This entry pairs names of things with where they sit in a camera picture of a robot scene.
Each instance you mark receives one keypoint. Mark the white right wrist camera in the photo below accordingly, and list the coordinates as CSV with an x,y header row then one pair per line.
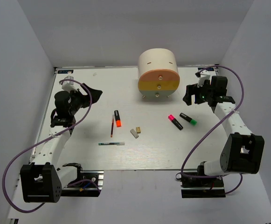
x,y
203,76

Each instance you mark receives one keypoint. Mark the grey white eraser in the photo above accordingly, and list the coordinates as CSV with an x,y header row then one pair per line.
x,y
134,133

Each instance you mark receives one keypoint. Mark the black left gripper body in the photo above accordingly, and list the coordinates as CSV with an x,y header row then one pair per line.
x,y
77,98

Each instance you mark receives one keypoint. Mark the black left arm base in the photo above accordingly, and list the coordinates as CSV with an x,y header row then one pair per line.
x,y
87,184

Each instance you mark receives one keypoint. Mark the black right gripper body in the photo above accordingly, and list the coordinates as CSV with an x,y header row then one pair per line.
x,y
203,93

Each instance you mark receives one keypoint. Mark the orange black highlighter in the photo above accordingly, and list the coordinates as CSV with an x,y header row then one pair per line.
x,y
117,118

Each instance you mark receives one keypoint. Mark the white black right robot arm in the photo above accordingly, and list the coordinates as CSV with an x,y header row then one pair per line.
x,y
243,150

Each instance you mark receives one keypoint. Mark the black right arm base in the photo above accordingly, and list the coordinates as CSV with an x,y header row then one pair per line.
x,y
201,188

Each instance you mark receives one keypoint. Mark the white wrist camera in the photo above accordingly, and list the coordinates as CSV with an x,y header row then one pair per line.
x,y
203,76
68,85

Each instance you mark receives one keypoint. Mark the blue left corner label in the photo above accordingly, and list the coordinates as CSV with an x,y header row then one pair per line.
x,y
65,71

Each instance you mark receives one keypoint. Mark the green black highlighter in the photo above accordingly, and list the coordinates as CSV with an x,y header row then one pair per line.
x,y
188,119

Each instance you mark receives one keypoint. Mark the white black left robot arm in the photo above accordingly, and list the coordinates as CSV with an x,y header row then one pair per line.
x,y
42,180

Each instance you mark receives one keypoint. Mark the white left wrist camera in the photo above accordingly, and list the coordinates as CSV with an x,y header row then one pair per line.
x,y
68,85

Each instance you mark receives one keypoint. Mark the green gel pen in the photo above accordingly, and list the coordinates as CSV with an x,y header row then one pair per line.
x,y
111,143

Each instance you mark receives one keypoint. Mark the tan yellow eraser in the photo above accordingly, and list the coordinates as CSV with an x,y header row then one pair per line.
x,y
138,129

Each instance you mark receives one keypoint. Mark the pink black highlighter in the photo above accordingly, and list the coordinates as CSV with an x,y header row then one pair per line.
x,y
175,122

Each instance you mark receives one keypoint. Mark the cream round drawer cabinet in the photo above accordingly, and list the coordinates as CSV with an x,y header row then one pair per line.
x,y
154,59

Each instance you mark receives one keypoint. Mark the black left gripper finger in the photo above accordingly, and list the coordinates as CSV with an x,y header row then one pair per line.
x,y
87,89
91,98

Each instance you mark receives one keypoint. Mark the grey bottom drawer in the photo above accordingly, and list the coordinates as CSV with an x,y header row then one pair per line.
x,y
156,95

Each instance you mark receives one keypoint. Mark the blue right corner label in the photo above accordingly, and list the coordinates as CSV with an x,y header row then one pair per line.
x,y
207,69

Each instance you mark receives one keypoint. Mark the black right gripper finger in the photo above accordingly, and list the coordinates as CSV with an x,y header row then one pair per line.
x,y
191,88
188,98

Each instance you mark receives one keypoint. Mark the yellow drawer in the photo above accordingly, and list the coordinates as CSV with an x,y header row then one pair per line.
x,y
158,85

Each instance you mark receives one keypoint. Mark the blue corner label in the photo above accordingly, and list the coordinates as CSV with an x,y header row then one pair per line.
x,y
65,71
207,69

